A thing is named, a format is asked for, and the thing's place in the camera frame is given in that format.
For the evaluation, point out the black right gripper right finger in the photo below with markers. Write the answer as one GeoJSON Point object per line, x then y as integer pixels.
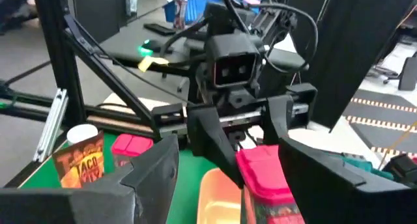
{"type": "Point", "coordinates": [342, 201]}

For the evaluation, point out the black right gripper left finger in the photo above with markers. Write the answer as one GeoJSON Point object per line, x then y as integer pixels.
{"type": "Point", "coordinates": [130, 198]}

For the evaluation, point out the black aluminium table frame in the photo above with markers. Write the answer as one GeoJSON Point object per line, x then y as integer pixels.
{"type": "Point", "coordinates": [53, 54]}

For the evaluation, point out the black glowing computer mouse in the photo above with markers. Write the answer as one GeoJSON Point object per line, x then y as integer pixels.
{"type": "Point", "coordinates": [151, 45]}

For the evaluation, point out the black mat with striped edges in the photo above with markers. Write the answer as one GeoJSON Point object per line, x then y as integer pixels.
{"type": "Point", "coordinates": [374, 120]}

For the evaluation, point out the blue storage crate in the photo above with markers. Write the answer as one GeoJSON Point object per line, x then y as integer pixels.
{"type": "Point", "coordinates": [198, 6]}

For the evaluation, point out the orange plastic bin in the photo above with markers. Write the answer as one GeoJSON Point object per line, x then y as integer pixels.
{"type": "Point", "coordinates": [218, 198]}

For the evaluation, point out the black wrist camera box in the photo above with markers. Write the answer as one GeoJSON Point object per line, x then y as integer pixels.
{"type": "Point", "coordinates": [233, 48]}

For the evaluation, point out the grey desk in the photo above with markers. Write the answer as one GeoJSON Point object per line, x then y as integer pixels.
{"type": "Point", "coordinates": [130, 38]}

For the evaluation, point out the silver aluminium extrusion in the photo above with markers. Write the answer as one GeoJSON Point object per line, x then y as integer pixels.
{"type": "Point", "coordinates": [52, 126]}

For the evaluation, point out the orange taco mix packet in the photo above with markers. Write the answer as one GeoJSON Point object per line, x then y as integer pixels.
{"type": "Point", "coordinates": [81, 165]}

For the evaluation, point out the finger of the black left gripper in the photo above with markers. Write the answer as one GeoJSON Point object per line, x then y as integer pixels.
{"type": "Point", "coordinates": [278, 116]}
{"type": "Point", "coordinates": [208, 136]}

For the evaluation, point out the yellow paper note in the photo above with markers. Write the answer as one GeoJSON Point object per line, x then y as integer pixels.
{"type": "Point", "coordinates": [150, 62]}

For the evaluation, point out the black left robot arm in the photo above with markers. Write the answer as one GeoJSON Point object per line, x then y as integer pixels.
{"type": "Point", "coordinates": [216, 19]}

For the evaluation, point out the pink-lid spice container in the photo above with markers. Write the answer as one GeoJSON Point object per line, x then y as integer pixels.
{"type": "Point", "coordinates": [132, 145]}
{"type": "Point", "coordinates": [264, 175]}

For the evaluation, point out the flat black handset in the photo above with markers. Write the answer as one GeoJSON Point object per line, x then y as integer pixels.
{"type": "Point", "coordinates": [159, 29]}

